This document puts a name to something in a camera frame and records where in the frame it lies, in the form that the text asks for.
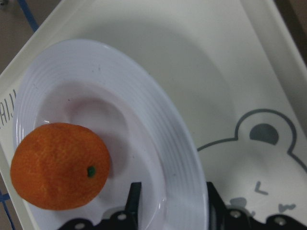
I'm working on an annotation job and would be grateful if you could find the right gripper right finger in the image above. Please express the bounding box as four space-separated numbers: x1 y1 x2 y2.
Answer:
206 182 226 230

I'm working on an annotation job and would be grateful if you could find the orange fruit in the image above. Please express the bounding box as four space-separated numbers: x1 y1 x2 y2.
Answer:
10 123 110 210

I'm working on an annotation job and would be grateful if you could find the white round plate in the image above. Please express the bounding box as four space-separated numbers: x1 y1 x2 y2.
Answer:
12 39 208 230

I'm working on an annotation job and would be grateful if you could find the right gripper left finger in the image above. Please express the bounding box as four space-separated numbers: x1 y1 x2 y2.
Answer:
125 182 142 229

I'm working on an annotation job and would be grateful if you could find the cream bear tray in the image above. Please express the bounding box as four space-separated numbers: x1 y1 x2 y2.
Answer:
0 0 307 230

